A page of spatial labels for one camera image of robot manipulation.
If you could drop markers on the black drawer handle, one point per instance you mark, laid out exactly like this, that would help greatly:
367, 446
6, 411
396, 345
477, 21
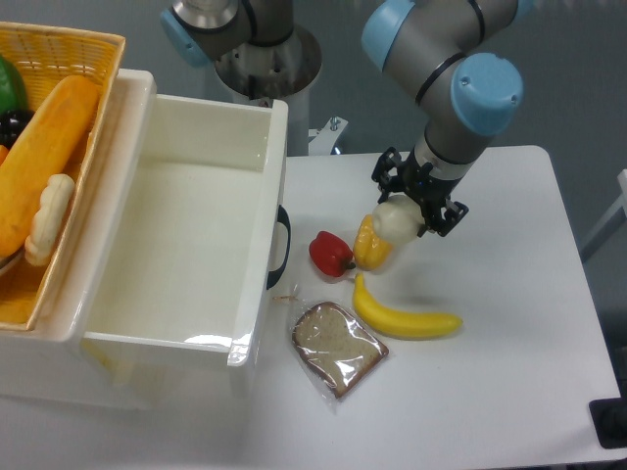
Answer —
281, 247

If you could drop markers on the bread slice in plastic bag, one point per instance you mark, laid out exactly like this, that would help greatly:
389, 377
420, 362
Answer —
335, 349

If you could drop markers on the green bell pepper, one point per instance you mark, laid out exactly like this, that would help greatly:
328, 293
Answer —
12, 89

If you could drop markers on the black object at table edge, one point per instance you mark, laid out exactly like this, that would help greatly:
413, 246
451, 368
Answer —
609, 419

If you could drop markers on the small beige pastry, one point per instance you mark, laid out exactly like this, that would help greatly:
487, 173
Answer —
46, 224

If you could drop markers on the white frame at right edge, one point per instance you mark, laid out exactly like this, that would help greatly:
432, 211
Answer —
608, 223

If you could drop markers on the dark grapes bunch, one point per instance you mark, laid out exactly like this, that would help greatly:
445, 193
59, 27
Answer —
12, 124

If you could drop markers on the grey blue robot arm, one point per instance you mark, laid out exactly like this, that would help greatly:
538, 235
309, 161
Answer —
431, 51

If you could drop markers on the open upper white drawer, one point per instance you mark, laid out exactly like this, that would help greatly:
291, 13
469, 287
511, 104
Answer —
192, 261

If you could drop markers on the white drawer cabinet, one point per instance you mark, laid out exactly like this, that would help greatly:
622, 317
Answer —
51, 361

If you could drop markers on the yellow bell pepper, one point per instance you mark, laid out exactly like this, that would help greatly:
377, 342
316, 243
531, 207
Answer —
370, 251

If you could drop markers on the orange baguette loaf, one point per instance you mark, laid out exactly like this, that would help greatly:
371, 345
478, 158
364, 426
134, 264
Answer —
43, 149

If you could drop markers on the yellow banana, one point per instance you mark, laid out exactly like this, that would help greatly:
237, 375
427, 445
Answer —
399, 323

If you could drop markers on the yellow wicker basket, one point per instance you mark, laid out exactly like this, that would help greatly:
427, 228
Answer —
44, 55

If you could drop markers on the red bell pepper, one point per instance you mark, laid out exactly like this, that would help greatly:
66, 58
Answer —
331, 255

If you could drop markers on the pale white pear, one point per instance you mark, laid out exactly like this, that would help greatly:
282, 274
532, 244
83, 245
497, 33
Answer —
398, 220

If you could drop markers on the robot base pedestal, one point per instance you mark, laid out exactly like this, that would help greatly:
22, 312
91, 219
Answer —
259, 76

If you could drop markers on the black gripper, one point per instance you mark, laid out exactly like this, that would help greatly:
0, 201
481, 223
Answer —
430, 191

